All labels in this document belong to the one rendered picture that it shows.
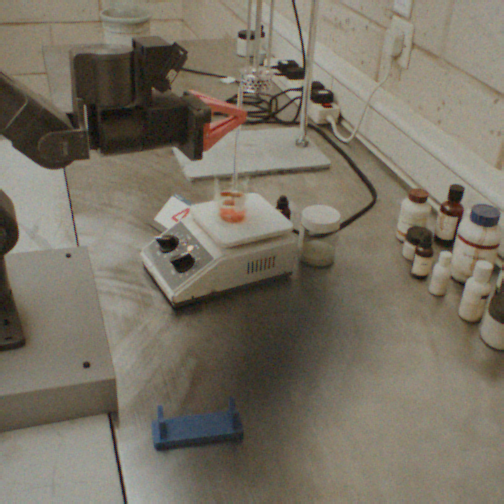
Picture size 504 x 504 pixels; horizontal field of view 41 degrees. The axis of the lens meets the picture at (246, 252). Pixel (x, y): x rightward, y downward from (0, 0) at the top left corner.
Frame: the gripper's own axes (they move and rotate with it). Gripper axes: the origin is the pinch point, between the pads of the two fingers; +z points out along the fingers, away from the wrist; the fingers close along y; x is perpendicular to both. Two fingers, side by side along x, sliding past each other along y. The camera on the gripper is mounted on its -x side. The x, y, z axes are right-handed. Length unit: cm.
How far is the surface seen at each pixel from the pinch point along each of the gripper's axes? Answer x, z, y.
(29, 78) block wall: 72, 28, 243
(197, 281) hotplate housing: 21.3, -7.8, -5.1
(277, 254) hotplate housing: 19.8, 4.9, -5.4
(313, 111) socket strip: 21, 48, 47
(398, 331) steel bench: 24.6, 14.3, -22.7
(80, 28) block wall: 49, 52, 238
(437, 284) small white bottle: 22.2, 24.7, -18.6
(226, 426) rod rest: 24.5, -15.3, -27.9
